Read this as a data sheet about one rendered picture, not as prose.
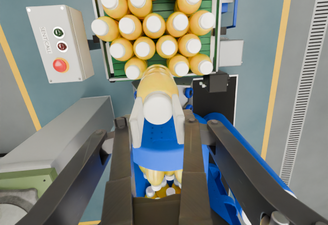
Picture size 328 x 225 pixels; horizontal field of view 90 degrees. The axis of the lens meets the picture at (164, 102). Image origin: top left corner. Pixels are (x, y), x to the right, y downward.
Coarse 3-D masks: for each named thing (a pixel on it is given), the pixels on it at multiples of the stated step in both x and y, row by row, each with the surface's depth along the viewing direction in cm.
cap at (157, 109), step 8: (152, 96) 21; (160, 96) 21; (144, 104) 21; (152, 104) 21; (160, 104) 21; (168, 104) 21; (144, 112) 21; (152, 112) 21; (160, 112) 21; (168, 112) 21; (152, 120) 21; (160, 120) 21; (168, 120) 22
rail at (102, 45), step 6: (96, 0) 53; (96, 6) 53; (96, 12) 53; (96, 18) 54; (102, 42) 57; (102, 48) 57; (102, 54) 58; (108, 66) 62; (108, 72) 61; (108, 78) 61
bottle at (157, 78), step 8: (160, 64) 38; (144, 72) 35; (152, 72) 28; (160, 72) 28; (168, 72) 32; (144, 80) 26; (152, 80) 24; (160, 80) 24; (168, 80) 25; (144, 88) 24; (152, 88) 23; (160, 88) 23; (168, 88) 24; (176, 88) 26; (144, 96) 24; (168, 96) 23
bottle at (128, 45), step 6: (114, 42) 48; (120, 42) 48; (126, 42) 49; (132, 42) 56; (126, 48) 49; (132, 48) 52; (126, 54) 49; (132, 54) 54; (120, 60) 51; (126, 60) 53
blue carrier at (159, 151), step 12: (144, 120) 61; (204, 120) 57; (144, 132) 52; (156, 132) 52; (168, 132) 51; (144, 144) 46; (156, 144) 46; (168, 144) 45; (180, 144) 45; (204, 144) 48; (144, 156) 45; (156, 156) 43; (168, 156) 43; (180, 156) 44; (204, 156) 49; (156, 168) 45; (168, 168) 44; (180, 168) 45; (144, 180) 74; (144, 192) 75
